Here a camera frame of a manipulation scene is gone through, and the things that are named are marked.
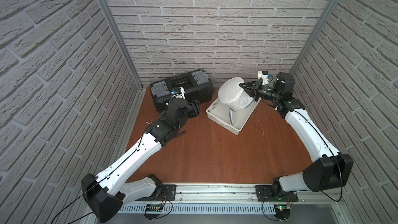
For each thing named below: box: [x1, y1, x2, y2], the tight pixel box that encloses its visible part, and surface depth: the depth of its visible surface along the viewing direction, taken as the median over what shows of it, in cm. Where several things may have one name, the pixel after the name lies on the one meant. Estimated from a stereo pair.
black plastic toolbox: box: [149, 69, 215, 112], surface depth 100 cm
